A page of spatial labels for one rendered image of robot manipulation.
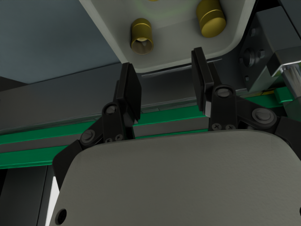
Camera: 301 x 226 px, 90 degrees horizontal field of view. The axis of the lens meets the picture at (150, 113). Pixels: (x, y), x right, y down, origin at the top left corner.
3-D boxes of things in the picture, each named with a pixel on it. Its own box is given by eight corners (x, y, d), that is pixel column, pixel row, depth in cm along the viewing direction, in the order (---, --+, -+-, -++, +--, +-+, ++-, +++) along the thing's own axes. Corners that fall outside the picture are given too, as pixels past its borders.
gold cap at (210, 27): (209, 21, 25) (215, 41, 24) (191, 15, 24) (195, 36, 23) (225, -1, 22) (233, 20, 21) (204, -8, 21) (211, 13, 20)
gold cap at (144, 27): (126, 45, 24) (126, 25, 25) (140, 58, 26) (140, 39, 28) (144, 33, 22) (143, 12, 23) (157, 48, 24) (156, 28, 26)
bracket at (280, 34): (233, 60, 28) (243, 93, 26) (250, 13, 20) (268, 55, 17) (254, 56, 27) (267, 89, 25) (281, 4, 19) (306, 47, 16)
